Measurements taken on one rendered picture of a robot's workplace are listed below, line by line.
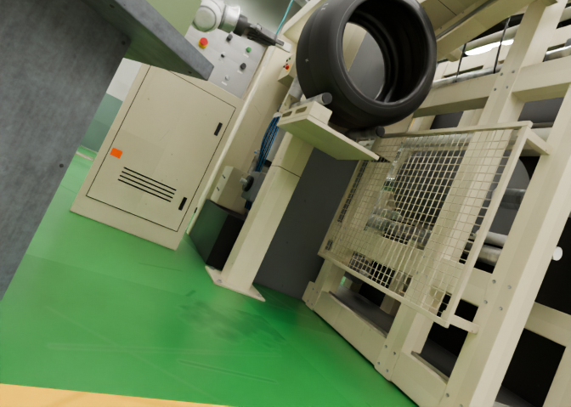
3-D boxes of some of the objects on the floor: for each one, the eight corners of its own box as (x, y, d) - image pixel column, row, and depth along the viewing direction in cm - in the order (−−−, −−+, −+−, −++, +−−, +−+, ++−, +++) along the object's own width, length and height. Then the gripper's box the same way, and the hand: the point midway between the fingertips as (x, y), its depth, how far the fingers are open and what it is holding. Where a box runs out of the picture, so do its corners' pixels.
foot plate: (204, 267, 194) (206, 263, 194) (250, 284, 204) (251, 280, 204) (213, 284, 169) (215, 279, 169) (264, 302, 179) (266, 297, 179)
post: (218, 275, 190) (412, -144, 207) (241, 284, 195) (429, -126, 212) (223, 284, 178) (428, -162, 195) (248, 292, 183) (446, -144, 199)
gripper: (242, 7, 137) (299, 35, 145) (234, 19, 149) (287, 44, 157) (235, 26, 136) (294, 53, 145) (228, 36, 149) (282, 61, 157)
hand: (283, 45), depth 150 cm, fingers closed
